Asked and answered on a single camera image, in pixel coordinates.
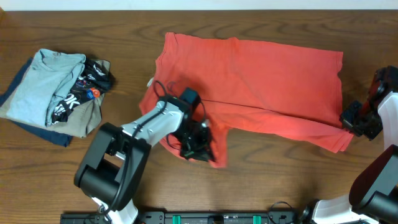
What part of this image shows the red t-shirt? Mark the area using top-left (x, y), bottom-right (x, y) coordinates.
top-left (154, 32), bottom-right (353, 168)

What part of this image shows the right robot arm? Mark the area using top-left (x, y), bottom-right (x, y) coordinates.
top-left (299, 65), bottom-right (397, 224)

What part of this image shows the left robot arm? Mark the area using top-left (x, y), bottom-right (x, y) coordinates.
top-left (60, 94), bottom-right (215, 223)

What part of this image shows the tan folded shirt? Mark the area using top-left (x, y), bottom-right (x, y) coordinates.
top-left (0, 58), bottom-right (111, 139)

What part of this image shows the black printed folded shirt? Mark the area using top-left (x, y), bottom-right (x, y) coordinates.
top-left (51, 59), bottom-right (113, 124)

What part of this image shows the navy folded shirt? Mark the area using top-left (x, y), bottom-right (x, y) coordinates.
top-left (1, 58), bottom-right (73, 147)

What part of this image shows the light blue folded shirt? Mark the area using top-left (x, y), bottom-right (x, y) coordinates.
top-left (6, 49), bottom-right (86, 127)

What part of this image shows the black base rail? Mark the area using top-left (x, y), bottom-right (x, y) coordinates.
top-left (60, 203), bottom-right (297, 224)

